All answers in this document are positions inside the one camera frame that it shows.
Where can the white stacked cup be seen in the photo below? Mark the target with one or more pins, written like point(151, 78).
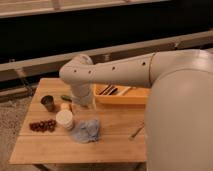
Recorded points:
point(65, 119)

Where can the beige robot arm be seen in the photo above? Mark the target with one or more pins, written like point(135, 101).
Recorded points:
point(179, 111)

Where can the spoon on table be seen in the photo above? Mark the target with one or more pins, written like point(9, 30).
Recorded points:
point(132, 136)

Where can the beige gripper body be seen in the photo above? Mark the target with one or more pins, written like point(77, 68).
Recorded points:
point(81, 94)

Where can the bunch of red grapes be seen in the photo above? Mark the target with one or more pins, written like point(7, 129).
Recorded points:
point(42, 126)

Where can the blue crumpled cloth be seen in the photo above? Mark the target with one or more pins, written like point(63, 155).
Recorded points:
point(86, 131)

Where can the yellow plastic tray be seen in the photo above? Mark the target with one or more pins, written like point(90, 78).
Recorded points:
point(133, 96)

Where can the wooden table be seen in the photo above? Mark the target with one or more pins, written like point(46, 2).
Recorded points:
point(118, 122)

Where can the small yellow block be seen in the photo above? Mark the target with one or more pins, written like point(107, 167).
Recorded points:
point(65, 106)

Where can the dark utensils in tray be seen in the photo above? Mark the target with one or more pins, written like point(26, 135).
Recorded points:
point(108, 90)

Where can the white utensil in tray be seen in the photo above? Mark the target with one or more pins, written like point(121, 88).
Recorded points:
point(125, 90)

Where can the green pepper toy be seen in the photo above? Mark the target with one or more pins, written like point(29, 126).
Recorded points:
point(66, 98)

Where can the metal cup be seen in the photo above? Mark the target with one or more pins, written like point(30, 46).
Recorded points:
point(48, 102)

